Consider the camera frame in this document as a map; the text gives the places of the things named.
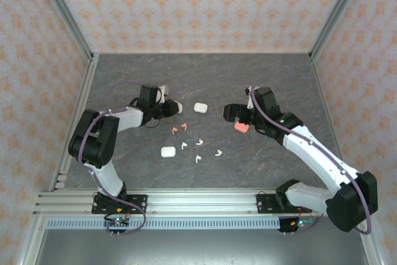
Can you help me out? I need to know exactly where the aluminium table side rail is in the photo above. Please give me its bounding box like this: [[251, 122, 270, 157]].
[[309, 53, 355, 192], [48, 53, 100, 193]]

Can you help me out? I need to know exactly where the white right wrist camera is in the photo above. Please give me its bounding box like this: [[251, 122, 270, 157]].
[[244, 86, 253, 112]]

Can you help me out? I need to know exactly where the aluminium mounting rail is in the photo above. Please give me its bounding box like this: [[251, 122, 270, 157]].
[[32, 188, 372, 217]]

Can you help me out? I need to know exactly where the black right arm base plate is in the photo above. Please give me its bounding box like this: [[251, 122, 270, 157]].
[[256, 193, 311, 215]]

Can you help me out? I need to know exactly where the pink charging case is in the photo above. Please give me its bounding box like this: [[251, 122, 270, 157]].
[[233, 120, 250, 134]]

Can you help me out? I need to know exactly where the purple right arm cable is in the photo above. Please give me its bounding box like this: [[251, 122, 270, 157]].
[[250, 84, 373, 235]]

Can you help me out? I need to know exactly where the grey metal panel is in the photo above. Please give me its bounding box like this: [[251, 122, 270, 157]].
[[33, 229, 370, 265]]

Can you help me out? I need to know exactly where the aluminium frame post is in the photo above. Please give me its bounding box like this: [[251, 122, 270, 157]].
[[32, 0, 96, 61], [310, 0, 368, 61]]

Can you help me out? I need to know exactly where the small controller circuit board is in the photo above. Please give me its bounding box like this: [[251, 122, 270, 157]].
[[290, 217, 315, 227], [103, 215, 131, 227]]

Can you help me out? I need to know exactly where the grey slotted cable duct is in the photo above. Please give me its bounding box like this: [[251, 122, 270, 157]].
[[45, 218, 282, 230]]

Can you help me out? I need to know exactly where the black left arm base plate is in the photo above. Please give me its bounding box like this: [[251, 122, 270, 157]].
[[91, 194, 148, 215]]

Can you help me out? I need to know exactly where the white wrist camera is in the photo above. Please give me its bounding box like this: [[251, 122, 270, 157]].
[[244, 86, 253, 112], [156, 84, 170, 104]]

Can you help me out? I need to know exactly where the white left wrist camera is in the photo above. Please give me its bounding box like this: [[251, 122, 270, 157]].
[[156, 84, 170, 104]]

